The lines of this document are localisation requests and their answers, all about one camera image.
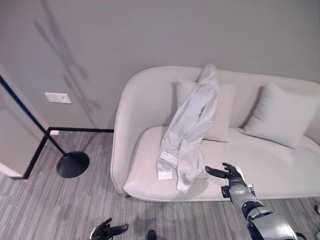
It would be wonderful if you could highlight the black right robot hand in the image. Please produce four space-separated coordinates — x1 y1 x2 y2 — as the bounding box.
204 162 244 181

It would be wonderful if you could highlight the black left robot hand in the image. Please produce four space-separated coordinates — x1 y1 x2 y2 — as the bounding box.
90 217 130 240

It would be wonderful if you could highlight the white fabric sofa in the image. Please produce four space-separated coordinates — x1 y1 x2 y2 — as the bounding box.
110 65 320 203

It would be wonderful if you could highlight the black clothes rack stand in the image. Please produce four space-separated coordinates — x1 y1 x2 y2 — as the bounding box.
0 74 90 179

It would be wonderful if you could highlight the light grey hooded jacket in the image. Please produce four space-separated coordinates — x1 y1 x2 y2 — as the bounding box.
156 63 220 194

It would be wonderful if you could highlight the beige square cushion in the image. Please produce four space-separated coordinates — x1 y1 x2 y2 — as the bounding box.
172 76 237 143

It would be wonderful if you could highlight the pale grey square cushion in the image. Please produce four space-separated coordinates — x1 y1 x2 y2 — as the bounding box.
239 80 318 150

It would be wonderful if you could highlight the white wall socket plate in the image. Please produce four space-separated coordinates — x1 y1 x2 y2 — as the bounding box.
44 92 72 104

